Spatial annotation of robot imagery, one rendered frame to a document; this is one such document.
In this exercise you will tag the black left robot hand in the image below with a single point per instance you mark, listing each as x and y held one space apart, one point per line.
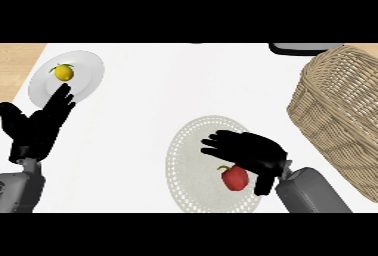
40 128

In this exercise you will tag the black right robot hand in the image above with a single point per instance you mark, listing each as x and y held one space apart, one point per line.
251 152

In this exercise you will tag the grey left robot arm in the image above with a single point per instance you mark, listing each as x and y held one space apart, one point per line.
21 186

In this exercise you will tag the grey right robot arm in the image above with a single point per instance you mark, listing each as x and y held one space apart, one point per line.
309 190

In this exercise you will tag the red bell pepper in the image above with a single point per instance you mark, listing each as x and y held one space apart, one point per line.
235 178

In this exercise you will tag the round white lace placemat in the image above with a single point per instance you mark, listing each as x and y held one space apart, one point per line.
197 180

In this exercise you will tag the tan wicker basket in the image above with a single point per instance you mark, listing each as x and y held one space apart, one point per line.
340 120

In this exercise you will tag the white round plate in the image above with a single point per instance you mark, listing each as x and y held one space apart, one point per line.
83 80

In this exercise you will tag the yellow lemon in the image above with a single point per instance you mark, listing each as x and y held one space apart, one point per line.
64 72

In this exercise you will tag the dark grey appliance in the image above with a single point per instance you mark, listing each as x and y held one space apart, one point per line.
301 48

